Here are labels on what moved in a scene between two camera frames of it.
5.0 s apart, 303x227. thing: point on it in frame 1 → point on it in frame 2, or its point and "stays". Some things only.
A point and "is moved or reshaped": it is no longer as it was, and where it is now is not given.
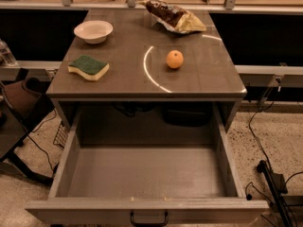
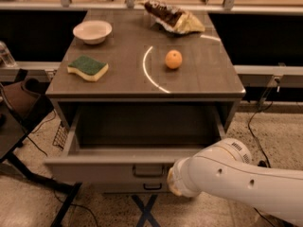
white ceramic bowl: x=93 y=31 stays
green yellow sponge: x=88 y=67 stays
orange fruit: x=174 y=59 stays
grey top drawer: x=148 y=166 is moved or reshaped
